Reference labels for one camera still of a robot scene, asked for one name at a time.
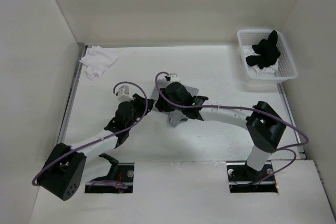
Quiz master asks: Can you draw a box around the grey tank top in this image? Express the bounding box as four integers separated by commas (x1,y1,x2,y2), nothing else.
150,86,199,127

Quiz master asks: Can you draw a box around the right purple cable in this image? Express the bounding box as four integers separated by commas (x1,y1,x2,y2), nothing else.
154,71,309,184

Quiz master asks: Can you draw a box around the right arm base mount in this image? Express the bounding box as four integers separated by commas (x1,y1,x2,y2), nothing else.
226,162,278,193

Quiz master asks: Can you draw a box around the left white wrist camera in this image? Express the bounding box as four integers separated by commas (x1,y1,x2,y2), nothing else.
113,85,133,102

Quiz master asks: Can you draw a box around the black tank top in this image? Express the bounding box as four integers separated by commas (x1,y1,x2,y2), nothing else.
246,30,281,69

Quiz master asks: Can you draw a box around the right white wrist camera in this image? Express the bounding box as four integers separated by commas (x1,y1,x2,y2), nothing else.
165,73,181,82

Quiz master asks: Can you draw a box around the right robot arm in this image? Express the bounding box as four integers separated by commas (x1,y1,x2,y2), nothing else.
155,81,286,180

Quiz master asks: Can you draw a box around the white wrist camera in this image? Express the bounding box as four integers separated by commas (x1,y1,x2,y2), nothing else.
113,85,133,102
165,73,181,82

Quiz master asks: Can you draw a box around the white plastic basket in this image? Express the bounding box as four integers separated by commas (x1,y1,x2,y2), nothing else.
237,28,298,84

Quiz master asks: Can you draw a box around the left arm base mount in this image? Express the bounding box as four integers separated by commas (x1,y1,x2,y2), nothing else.
85,163,135,194

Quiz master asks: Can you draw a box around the white tank top on table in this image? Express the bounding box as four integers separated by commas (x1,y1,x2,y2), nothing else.
79,46,119,81

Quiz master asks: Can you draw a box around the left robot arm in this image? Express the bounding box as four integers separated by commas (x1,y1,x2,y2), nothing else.
33,94,155,201

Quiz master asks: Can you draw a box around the white tank top in basket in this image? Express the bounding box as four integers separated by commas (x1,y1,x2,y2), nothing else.
243,47,279,74

